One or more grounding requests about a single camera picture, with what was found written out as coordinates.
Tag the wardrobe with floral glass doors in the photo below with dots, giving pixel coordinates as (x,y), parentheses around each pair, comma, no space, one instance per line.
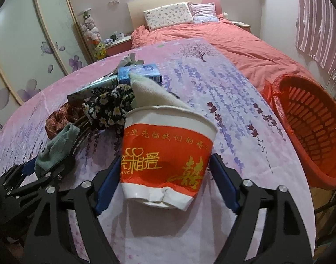
(33,46)

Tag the silver foil wrapper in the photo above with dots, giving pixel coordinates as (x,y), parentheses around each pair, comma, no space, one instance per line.
(130,60)

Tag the pink floral tablecloth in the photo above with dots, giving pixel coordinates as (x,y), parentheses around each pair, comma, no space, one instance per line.
(200,93)

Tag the cream and pink headboard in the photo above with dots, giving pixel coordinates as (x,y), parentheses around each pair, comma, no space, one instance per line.
(157,1)

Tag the pink nightstand with mugs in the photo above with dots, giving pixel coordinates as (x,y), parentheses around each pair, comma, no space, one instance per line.
(117,46)

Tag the black floral cloth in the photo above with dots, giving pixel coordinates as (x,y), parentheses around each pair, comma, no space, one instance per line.
(107,110)

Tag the green sock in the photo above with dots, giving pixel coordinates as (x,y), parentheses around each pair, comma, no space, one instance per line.
(58,145)

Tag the teal toothpaste tube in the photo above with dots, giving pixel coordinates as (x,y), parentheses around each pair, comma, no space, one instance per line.
(85,93)

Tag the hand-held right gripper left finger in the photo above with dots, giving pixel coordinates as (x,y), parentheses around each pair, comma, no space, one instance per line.
(108,187)

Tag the white mug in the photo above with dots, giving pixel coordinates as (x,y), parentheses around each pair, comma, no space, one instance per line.
(120,35)

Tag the plush toy bouquet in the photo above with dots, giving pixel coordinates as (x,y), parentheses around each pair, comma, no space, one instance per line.
(91,29)

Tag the small black object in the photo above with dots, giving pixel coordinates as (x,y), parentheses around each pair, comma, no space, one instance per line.
(173,94)

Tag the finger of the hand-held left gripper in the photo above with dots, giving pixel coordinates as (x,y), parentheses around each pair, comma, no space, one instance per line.
(62,167)
(27,169)

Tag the red and white paper cup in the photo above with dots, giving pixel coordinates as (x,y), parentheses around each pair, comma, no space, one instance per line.
(168,165)

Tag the white wall socket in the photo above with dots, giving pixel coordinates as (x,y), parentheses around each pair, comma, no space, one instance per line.
(113,2)

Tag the beige cloth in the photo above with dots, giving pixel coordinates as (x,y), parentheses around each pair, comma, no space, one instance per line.
(154,93)

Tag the blue tissue pack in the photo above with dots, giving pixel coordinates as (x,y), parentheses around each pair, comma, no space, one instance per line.
(140,71)

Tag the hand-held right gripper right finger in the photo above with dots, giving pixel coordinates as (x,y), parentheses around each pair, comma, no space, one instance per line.
(225,184)

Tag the pink striped pillow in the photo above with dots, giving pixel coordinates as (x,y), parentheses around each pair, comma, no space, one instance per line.
(203,12)

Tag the orange plastic laundry basket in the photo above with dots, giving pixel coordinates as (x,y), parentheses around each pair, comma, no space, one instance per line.
(310,126)

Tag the bed with salmon duvet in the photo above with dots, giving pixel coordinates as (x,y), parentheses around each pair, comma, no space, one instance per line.
(233,46)

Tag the yellow green toy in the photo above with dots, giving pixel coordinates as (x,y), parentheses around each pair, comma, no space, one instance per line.
(99,51)

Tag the red plaid cloth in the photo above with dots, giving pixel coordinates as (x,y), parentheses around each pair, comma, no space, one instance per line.
(60,118)

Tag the pink striped curtain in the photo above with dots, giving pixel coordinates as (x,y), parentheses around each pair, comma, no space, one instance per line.
(319,19)

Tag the white floral pillow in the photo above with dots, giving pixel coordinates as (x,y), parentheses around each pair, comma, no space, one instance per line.
(168,16)

